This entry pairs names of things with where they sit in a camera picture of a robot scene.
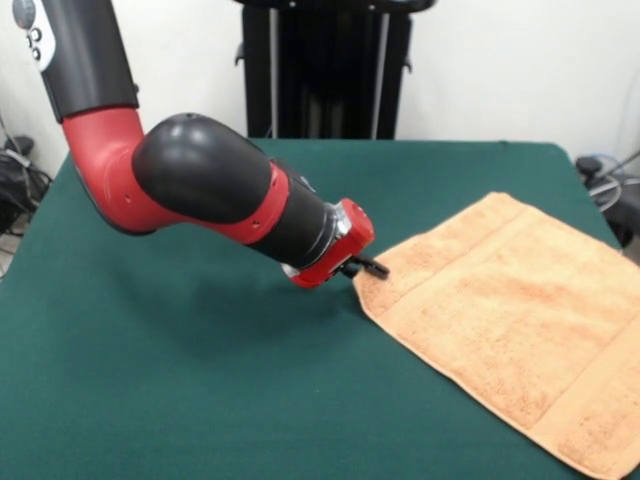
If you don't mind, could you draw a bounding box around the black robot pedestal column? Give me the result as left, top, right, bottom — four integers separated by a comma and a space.
232, 0, 437, 141

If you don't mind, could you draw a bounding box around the tan terry towel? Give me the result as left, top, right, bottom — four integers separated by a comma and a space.
352, 191, 640, 480

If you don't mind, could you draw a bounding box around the dark green table cloth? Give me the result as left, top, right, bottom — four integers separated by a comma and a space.
0, 134, 640, 480

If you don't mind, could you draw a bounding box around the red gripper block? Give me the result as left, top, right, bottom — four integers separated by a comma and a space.
281, 197, 391, 289

